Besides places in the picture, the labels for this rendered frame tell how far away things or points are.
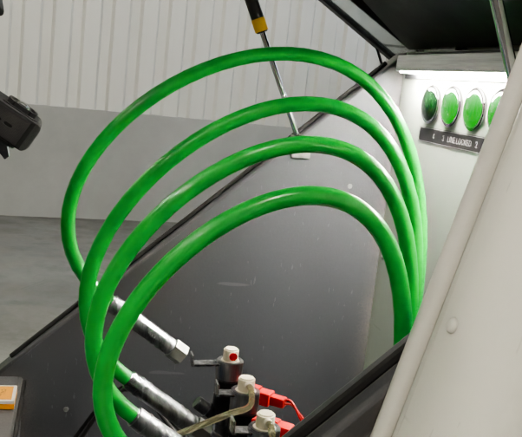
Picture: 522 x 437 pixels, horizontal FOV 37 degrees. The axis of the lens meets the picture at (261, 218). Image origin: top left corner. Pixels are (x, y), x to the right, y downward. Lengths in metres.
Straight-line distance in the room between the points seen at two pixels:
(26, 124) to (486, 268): 0.36
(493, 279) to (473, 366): 0.05
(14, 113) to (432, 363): 0.36
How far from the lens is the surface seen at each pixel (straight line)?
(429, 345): 0.47
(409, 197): 0.76
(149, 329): 0.81
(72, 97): 7.33
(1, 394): 1.07
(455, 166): 1.00
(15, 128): 0.63
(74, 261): 0.79
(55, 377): 1.17
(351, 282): 1.19
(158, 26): 7.46
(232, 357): 0.83
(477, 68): 0.91
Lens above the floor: 1.38
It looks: 10 degrees down
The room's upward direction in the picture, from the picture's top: 6 degrees clockwise
